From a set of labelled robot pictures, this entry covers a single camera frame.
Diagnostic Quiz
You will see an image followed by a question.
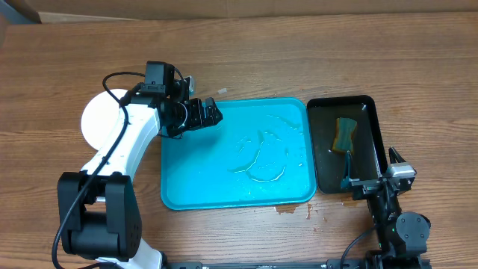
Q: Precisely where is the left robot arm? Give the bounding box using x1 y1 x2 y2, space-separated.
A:
52 83 223 268

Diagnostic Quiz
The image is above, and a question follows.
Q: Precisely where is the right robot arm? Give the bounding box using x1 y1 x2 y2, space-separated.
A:
338 147 431 269

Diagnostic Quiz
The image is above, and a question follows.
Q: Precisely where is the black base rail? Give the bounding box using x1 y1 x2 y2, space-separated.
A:
162 259 432 269

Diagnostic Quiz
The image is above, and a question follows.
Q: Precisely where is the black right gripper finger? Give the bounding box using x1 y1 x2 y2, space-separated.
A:
341 151 354 188
388 146 405 164

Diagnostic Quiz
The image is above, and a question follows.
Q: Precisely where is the white plate with red stain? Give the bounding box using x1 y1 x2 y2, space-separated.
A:
81 91 122 150

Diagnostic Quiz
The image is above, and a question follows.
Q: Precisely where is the blue plastic tray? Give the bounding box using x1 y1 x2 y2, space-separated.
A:
161 97 317 211

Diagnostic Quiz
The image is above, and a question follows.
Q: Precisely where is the black water tray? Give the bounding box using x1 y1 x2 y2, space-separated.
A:
306 95 387 194

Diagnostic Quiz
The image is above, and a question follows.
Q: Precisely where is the green yellow sponge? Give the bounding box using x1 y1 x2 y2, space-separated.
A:
332 117 358 154

